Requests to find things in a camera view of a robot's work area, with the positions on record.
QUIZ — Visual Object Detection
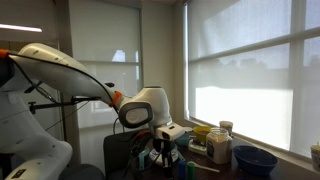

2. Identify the dark blue bowl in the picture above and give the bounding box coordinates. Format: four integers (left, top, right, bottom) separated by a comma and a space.
232, 145, 279, 177

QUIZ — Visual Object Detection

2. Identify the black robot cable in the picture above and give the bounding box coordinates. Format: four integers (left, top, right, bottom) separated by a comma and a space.
6, 53, 134, 136

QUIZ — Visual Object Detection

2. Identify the large white roller blind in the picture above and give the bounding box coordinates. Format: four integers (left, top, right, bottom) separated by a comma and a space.
185, 0, 320, 160

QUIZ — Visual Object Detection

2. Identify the teal measuring spoon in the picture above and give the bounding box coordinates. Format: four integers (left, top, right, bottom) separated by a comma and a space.
175, 148, 186, 163

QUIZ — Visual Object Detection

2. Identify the white plastic spoon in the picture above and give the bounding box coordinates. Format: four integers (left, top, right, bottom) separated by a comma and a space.
191, 161, 221, 174

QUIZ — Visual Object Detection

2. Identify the blue block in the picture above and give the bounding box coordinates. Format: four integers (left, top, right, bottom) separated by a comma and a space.
177, 160, 187, 180

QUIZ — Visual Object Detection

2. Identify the ceiling light strip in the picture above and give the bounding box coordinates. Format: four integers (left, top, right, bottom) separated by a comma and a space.
0, 23, 44, 34

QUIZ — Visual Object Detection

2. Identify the small teal bowl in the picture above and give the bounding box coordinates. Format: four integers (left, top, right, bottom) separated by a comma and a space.
176, 132, 191, 148

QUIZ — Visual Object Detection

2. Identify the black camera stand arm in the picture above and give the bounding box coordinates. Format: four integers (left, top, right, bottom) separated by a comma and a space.
27, 82, 116, 141

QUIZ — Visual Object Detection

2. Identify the white cup with print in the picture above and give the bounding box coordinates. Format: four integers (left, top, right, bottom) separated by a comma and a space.
309, 141, 320, 173

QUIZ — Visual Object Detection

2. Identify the flat green white box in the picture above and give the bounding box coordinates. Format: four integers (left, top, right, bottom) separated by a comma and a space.
188, 138, 208, 156

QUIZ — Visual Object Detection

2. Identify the yellow bowl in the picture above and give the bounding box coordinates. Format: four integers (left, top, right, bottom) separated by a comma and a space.
192, 125, 213, 143

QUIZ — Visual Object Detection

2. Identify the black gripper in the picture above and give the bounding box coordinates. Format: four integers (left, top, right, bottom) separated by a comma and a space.
151, 137, 177, 180

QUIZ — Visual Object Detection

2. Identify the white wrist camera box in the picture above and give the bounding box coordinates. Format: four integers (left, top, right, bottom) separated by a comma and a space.
155, 121, 186, 142

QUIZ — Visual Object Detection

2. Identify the white lidded jar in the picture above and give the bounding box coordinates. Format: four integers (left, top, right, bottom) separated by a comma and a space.
205, 127, 234, 165

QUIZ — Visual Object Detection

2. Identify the green block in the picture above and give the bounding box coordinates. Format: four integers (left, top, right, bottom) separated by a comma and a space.
186, 161, 196, 180

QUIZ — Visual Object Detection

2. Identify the orange cable clip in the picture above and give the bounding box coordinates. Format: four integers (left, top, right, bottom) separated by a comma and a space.
0, 48, 11, 60
108, 90, 124, 109

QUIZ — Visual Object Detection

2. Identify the red cable wrap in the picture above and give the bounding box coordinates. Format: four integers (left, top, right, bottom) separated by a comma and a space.
134, 129, 153, 138

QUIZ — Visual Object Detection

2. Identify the narrow white roller blind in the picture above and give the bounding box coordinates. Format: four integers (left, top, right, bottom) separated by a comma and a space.
68, 0, 144, 130

